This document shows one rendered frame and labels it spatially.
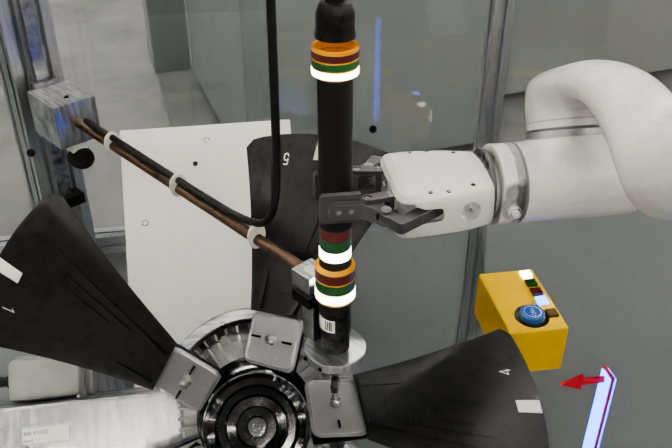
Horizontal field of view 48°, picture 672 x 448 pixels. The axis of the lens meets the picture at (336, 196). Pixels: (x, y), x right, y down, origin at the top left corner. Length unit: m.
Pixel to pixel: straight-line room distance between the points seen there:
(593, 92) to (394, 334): 1.22
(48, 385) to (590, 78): 0.77
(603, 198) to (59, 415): 0.71
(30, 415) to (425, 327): 1.05
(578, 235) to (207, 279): 0.97
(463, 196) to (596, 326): 1.33
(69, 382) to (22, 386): 0.06
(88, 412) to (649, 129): 0.75
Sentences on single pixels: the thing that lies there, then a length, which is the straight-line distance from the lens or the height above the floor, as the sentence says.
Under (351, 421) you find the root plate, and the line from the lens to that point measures 0.93.
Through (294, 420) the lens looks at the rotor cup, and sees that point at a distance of 0.88.
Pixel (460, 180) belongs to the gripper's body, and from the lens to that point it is 0.75.
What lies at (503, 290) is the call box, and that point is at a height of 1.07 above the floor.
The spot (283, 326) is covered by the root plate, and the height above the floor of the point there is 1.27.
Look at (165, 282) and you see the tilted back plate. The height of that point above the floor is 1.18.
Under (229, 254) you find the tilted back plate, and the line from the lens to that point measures 1.15.
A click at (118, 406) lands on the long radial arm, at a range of 1.05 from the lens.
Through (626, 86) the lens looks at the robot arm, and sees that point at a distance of 0.72.
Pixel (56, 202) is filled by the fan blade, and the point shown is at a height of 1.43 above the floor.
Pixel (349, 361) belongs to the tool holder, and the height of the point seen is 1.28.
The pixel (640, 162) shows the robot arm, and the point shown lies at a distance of 0.66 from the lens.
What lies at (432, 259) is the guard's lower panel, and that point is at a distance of 1.73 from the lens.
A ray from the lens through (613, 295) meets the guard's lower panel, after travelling 1.99.
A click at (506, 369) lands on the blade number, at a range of 1.02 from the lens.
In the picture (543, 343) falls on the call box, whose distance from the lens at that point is 1.28.
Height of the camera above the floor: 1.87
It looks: 31 degrees down
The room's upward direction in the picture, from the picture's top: straight up
